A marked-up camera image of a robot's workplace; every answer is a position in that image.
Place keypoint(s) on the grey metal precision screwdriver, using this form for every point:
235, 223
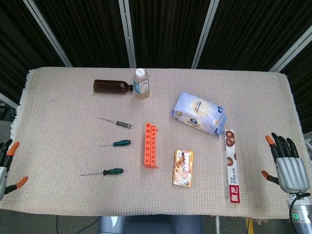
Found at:
123, 124

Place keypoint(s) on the clear bottle white cap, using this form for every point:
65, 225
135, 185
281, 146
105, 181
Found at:
141, 85

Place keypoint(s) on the long white wrap box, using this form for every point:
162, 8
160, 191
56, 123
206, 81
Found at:
231, 170

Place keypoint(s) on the metal table leg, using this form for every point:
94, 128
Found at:
217, 225

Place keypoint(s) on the orange tool holder block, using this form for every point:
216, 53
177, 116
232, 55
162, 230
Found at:
147, 146

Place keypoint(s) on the beige woven tablecloth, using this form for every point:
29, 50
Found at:
61, 146

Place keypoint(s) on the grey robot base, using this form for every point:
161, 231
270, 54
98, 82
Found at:
146, 225

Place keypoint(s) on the aluminium partition post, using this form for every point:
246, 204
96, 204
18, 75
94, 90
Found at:
203, 36
48, 34
7, 100
292, 52
128, 36

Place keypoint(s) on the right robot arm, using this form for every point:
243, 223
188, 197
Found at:
303, 221

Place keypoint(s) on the dark green black screwdriver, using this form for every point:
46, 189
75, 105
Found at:
113, 171

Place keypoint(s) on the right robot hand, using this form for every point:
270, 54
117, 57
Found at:
291, 173

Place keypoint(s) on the pale blue tissue pack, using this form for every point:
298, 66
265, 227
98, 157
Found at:
197, 112

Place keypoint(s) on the brown plastic bottle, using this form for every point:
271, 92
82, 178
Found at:
109, 85

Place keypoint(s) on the yellow curry box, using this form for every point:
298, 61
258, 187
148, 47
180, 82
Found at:
183, 168

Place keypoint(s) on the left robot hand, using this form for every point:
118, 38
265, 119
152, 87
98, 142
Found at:
5, 156

